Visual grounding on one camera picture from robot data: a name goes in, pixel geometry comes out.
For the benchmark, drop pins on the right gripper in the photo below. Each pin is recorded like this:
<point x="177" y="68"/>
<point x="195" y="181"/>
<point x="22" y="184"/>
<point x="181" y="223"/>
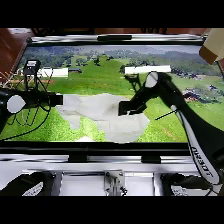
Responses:
<point x="130" y="106"/>

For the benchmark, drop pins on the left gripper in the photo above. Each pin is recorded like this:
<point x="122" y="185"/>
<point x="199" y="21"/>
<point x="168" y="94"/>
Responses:
<point x="56" y="99"/>

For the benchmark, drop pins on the white shirt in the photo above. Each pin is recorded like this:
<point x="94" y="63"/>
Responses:
<point x="110" y="120"/>

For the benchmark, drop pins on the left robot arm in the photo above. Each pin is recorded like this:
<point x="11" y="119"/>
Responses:
<point x="31" y="98"/>

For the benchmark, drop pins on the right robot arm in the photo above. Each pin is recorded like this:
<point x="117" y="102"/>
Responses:
<point x="196" y="130"/>

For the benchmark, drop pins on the cardboard box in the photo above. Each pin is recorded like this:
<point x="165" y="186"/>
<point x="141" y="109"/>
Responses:
<point x="213" y="45"/>

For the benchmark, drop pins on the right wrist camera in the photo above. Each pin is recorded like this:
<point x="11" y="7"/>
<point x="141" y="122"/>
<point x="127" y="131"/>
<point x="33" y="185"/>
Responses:
<point x="132" y="79"/>

